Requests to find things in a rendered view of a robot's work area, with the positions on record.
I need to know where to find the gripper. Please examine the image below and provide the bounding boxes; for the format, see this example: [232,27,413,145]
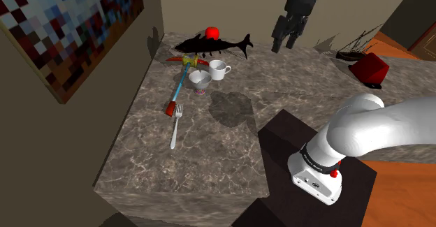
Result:
[270,0,322,54]

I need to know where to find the dark model ship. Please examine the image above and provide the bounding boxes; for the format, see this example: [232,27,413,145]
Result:
[335,23,384,62]

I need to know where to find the black fish figure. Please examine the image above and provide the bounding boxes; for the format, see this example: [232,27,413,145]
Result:
[173,33,254,61]

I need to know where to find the white mug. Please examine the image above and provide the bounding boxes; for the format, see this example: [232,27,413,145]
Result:
[208,59,232,82]

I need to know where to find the red box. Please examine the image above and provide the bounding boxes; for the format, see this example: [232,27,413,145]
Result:
[348,52,390,85]

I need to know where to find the white footed bowl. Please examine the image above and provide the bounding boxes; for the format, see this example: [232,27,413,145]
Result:
[189,70,212,96]

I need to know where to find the colourful toy pickaxe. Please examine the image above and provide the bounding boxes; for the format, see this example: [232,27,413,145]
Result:
[165,54,210,118]

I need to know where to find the dark wooden door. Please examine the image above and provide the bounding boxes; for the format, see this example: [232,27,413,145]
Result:
[407,21,436,62]

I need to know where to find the silver fork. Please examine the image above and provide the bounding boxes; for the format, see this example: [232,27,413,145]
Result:
[170,103,184,150]

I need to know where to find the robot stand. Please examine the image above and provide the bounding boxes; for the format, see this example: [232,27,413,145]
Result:
[231,108,378,227]

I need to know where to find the mosaic wall picture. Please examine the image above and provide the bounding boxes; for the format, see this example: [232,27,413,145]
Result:
[0,0,145,105]

